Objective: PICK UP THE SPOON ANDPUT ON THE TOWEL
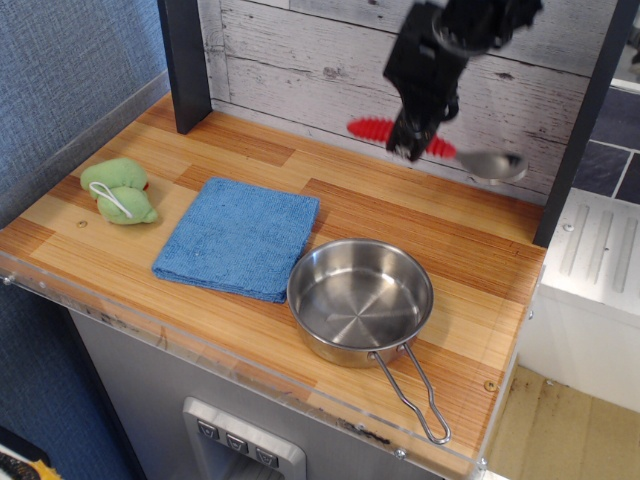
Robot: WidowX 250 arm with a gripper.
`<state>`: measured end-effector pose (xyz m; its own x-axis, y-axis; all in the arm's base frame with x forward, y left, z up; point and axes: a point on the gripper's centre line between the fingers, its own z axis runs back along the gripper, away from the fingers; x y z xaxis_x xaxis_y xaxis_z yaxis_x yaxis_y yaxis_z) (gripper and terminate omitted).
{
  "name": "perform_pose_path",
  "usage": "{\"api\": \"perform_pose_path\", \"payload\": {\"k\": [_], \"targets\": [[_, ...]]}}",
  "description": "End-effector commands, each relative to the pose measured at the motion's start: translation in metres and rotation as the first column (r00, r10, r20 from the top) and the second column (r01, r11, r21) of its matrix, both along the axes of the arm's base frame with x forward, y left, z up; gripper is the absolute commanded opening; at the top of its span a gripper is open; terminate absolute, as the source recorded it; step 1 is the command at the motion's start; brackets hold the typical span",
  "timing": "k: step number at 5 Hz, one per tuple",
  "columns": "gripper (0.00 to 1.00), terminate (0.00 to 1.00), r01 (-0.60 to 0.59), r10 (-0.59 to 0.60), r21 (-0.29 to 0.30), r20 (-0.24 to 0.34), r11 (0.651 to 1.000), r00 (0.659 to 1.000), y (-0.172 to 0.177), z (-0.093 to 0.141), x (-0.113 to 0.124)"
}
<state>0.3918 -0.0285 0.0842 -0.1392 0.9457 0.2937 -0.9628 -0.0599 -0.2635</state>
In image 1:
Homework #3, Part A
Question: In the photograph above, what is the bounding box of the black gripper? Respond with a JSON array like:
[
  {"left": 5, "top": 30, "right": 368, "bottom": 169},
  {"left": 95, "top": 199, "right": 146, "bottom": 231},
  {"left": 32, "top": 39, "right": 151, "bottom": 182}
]
[{"left": 383, "top": 2, "right": 468, "bottom": 162}]

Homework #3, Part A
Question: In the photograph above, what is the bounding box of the red handled metal spoon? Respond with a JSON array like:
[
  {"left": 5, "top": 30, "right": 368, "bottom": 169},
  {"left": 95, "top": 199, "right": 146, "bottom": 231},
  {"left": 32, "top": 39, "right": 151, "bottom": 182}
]
[{"left": 347, "top": 117, "right": 529, "bottom": 184}]

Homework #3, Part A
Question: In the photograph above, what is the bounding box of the steel pan with wire handle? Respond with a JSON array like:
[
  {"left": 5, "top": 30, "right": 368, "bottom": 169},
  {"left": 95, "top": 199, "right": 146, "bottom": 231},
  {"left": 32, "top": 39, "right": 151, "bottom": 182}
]
[{"left": 286, "top": 238, "right": 452, "bottom": 445}]

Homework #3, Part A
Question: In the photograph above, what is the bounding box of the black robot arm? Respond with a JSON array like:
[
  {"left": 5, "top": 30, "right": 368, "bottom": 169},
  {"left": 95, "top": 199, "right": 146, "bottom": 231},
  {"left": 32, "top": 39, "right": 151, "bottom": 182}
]
[{"left": 383, "top": 1, "right": 542, "bottom": 161}]

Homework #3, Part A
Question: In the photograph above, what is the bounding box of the blue folded cloth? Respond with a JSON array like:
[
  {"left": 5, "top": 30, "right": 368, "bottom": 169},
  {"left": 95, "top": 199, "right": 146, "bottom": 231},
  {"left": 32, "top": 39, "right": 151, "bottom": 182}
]
[{"left": 152, "top": 178, "right": 320, "bottom": 303}]

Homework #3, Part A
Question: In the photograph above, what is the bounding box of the white ribbed appliance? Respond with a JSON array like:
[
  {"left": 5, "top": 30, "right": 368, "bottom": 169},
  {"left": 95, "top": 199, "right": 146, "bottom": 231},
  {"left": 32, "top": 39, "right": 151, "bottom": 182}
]
[{"left": 518, "top": 189, "right": 639, "bottom": 410}]

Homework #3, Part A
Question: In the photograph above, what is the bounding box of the green plush toy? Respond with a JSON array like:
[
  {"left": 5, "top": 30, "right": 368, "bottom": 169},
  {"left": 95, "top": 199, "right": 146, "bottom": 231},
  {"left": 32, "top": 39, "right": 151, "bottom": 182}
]
[{"left": 80, "top": 157, "right": 158, "bottom": 225}]

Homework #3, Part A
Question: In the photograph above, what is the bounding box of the clear acrylic edge guard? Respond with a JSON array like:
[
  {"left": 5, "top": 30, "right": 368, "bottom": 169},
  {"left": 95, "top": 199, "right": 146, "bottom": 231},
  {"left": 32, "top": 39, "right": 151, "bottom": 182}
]
[{"left": 1, "top": 242, "right": 544, "bottom": 479}]

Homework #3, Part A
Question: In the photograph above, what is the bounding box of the grey toy dispenser panel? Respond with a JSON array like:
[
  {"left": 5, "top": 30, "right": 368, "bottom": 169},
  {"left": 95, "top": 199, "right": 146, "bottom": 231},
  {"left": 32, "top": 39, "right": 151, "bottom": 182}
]
[{"left": 182, "top": 397, "right": 307, "bottom": 479}]

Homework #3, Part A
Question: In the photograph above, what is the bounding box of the yellow black object corner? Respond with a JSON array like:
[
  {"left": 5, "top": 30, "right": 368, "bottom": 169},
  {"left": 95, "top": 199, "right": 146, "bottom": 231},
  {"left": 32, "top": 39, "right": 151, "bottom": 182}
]
[{"left": 1, "top": 427, "right": 61, "bottom": 480}]

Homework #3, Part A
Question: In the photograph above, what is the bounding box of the dark grey right post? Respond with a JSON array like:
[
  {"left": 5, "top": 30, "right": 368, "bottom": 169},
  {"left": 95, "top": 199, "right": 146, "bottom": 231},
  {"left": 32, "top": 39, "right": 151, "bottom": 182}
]
[{"left": 533, "top": 0, "right": 639, "bottom": 248}]

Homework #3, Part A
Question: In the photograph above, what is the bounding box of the dark grey post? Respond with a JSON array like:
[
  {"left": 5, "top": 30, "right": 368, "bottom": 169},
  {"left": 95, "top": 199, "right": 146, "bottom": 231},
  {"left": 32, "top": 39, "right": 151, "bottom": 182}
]
[
  {"left": 533, "top": 0, "right": 639, "bottom": 248},
  {"left": 157, "top": 0, "right": 212, "bottom": 134}
]

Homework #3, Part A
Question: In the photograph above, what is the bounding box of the dark grey left post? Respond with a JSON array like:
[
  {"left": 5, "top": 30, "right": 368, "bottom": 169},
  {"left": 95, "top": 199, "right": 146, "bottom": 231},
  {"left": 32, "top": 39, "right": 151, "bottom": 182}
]
[{"left": 157, "top": 0, "right": 212, "bottom": 134}]

